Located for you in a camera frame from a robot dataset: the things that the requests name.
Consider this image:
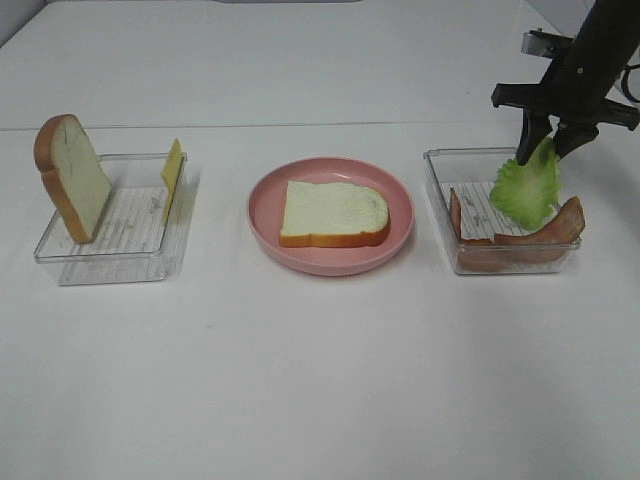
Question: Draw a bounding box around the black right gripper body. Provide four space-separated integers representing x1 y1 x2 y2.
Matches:
491 42 639 130

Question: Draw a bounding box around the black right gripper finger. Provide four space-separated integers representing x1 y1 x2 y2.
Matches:
553 121 599 159
516 110 551 166

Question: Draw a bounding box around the green lettuce leaf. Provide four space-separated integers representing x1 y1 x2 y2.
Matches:
490 138 562 230

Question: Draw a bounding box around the long bacon strip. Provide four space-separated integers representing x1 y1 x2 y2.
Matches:
494 196 585 263

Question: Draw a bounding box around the bread slice from box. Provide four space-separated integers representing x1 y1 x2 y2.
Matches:
279 180 391 248

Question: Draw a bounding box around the yellow cheese slice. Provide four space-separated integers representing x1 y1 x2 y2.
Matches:
161 138 184 224

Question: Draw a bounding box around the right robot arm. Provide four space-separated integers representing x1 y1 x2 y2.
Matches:
491 0 639 165

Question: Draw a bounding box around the clear plastic box right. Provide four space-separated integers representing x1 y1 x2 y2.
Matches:
423 147 581 275

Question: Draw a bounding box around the clear plastic box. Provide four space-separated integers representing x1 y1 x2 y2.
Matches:
34 153 197 286
423 147 581 275

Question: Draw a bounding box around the pink round plate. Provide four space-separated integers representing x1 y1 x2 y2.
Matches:
247 157 415 276

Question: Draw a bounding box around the clear plastic box left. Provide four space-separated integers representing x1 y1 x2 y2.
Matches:
34 153 197 286

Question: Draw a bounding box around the bread slice in left box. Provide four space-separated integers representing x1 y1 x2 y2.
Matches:
33 114 112 244

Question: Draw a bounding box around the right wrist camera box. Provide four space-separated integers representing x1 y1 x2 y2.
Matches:
521 29 574 58

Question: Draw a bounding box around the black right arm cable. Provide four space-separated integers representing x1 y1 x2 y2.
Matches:
617 62 640 106

